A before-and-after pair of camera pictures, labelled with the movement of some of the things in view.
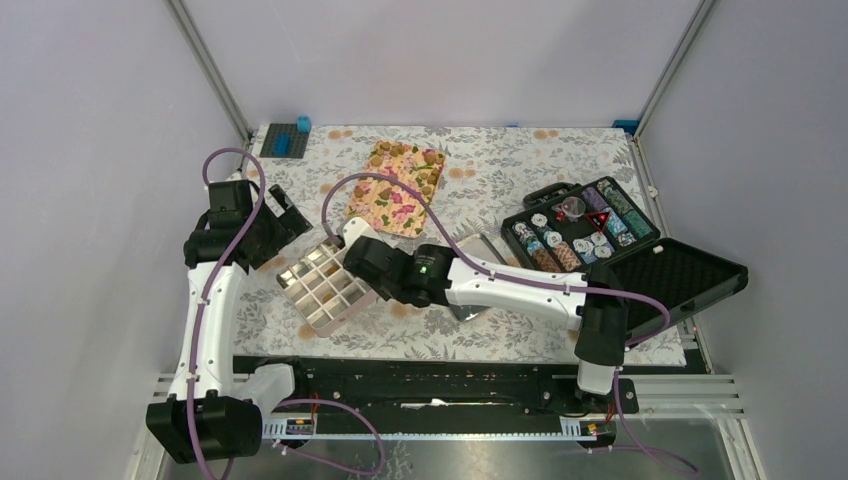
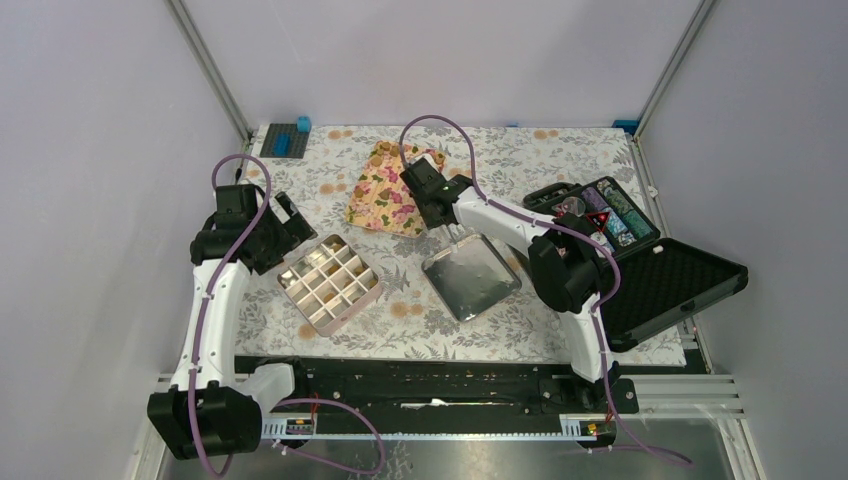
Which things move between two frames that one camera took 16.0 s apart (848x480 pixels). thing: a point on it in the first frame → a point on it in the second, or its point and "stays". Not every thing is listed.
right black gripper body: [385, 291] → [427, 218]
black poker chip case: [564, 228] stays
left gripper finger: [279, 195] stays
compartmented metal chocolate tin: [322, 291] stays
